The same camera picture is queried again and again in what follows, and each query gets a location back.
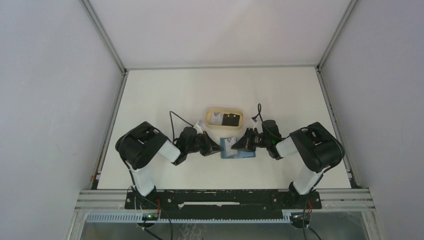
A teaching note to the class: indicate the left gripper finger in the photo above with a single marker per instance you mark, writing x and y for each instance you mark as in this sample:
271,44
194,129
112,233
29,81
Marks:
206,138
209,148

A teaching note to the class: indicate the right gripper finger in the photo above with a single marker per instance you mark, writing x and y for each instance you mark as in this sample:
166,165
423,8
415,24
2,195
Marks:
250,133
243,144

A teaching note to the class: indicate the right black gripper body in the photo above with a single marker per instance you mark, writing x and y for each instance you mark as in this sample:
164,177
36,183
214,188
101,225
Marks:
260,140

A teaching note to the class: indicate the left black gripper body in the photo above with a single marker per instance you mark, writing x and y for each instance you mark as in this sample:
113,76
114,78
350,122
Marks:
200,144

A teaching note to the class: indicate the blue card holder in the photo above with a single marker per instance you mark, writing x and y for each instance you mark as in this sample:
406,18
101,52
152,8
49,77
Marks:
239,155

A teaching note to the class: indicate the white card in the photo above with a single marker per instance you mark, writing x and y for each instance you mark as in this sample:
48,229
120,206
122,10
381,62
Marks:
216,118
228,143

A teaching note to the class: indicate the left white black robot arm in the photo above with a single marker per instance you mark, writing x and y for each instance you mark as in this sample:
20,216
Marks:
141,144

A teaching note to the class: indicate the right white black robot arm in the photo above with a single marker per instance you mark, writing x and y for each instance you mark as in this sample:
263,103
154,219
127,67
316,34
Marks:
319,151

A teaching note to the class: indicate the white card in tray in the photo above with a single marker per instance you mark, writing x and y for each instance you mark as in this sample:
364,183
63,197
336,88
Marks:
216,118

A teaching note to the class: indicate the black card in tray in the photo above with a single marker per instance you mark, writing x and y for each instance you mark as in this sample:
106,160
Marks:
230,119

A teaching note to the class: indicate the beige oval tray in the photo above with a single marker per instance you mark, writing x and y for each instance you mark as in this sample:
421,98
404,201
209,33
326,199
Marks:
236,111

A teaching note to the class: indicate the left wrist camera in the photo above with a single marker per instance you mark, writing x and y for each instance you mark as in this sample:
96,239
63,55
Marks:
199,126

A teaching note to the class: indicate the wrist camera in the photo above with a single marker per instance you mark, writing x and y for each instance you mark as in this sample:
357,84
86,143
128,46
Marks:
256,124
199,126

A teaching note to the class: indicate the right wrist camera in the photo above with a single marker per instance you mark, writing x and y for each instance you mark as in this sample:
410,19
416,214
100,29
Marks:
256,124

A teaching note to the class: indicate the black mounting base plate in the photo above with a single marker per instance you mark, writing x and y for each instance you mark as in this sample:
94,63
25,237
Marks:
235,204

